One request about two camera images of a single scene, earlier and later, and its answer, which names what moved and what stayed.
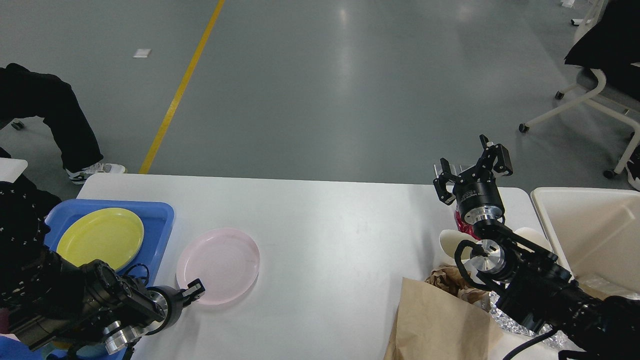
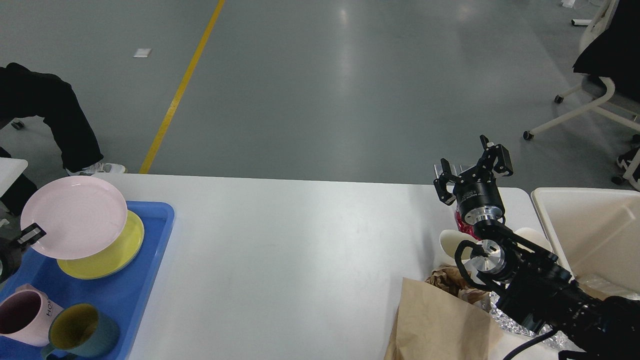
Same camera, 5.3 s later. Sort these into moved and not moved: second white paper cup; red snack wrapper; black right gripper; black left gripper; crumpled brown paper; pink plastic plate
Moved: pink plastic plate; black left gripper
Not moved: black right gripper; crumpled brown paper; red snack wrapper; second white paper cup
